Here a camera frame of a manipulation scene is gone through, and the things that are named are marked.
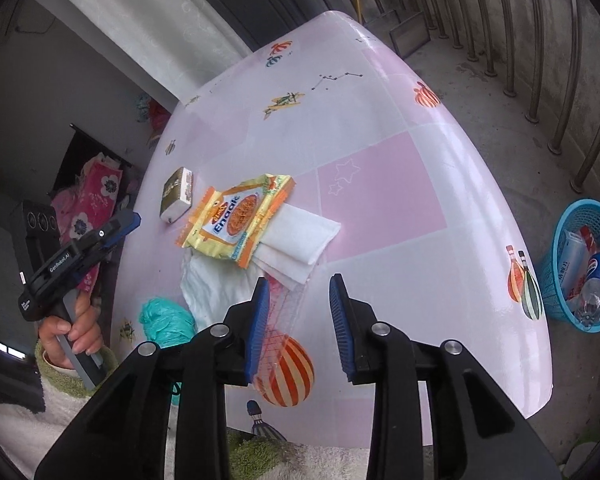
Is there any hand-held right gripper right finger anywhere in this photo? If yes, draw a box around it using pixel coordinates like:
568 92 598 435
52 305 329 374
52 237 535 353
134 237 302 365
328 273 563 480

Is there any black bed frame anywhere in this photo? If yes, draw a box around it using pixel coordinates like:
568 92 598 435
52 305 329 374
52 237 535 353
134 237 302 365
47 122 141 201

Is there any clear wrapper red grid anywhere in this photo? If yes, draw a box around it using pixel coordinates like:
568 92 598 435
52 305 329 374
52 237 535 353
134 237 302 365
252 275 306 396

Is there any blue plastic basket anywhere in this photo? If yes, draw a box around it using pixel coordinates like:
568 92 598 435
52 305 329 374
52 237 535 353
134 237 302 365
536 199 600 333

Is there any person's left hand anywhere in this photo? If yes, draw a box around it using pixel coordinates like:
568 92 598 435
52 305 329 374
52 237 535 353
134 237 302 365
37 292 106 376

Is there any green plastic bag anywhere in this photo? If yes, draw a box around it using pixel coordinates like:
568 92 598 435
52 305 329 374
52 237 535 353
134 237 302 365
139 297 197 348

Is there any metal frame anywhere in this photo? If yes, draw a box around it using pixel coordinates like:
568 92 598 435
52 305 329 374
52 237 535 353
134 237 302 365
365 10 431 58

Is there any small brown box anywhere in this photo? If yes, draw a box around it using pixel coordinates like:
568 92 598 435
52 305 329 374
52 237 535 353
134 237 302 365
159 167 193 224

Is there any person's left forearm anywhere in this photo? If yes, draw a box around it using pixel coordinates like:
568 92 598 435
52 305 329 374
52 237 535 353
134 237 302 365
0 340 123 480

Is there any pink floral blanket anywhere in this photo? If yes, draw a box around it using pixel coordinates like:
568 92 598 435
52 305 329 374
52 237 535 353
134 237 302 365
50 157 126 293

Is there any clear plastic bottle blue cap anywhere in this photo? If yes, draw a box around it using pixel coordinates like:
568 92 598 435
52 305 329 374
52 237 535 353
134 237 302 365
575 247 600 328

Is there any metal railing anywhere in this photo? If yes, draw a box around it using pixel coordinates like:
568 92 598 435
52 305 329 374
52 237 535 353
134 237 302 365
355 0 600 193

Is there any pile of colourful bags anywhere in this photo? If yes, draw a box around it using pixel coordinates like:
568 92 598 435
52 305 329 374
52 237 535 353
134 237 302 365
135 95 173 148

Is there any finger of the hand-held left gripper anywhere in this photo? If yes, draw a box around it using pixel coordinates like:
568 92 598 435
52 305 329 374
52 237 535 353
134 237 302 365
82 209 142 262

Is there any white tissue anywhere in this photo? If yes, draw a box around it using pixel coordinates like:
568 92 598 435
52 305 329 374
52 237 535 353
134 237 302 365
252 204 342 286

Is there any yellow snack packet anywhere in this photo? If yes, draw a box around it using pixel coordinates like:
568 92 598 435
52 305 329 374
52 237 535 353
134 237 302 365
176 174 297 267

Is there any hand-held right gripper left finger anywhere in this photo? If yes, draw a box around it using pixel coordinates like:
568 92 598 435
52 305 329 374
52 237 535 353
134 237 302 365
34 276 272 480

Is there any white crumpled plastic bag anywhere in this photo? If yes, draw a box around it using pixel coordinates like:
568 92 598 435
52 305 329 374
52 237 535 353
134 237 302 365
180 251 266 333

